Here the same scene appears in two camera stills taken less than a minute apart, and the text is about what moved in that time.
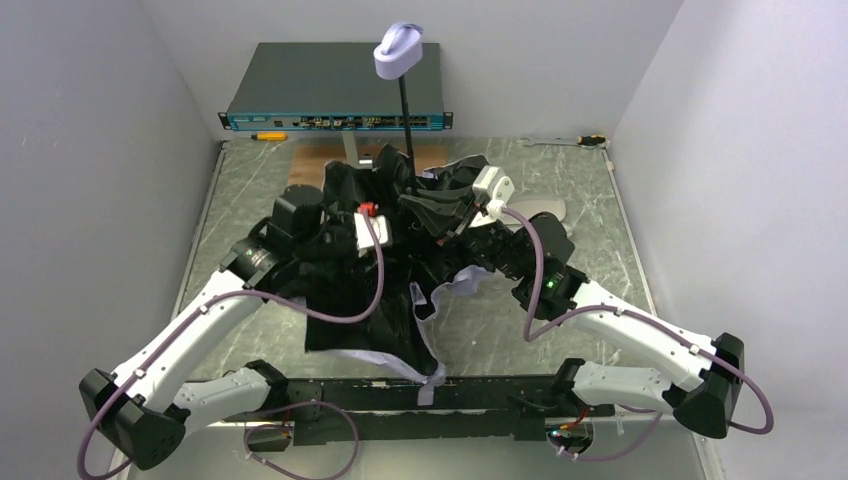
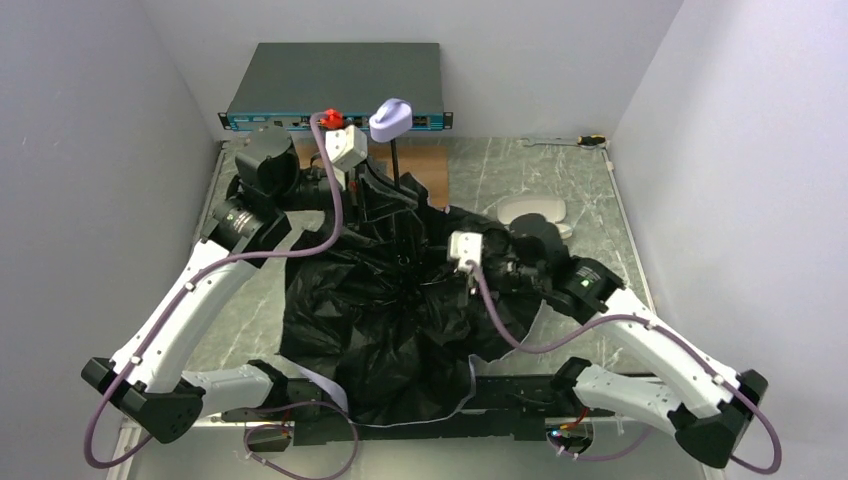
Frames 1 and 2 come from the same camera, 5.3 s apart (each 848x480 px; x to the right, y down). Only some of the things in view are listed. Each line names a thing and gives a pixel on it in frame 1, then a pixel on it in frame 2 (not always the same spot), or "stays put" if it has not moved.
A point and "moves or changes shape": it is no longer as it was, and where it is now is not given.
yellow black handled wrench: x=595 y=140 stays put
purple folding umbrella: x=377 y=303 moves or changes shape
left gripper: x=341 y=234 to x=382 y=201
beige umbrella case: x=514 y=221 stays put
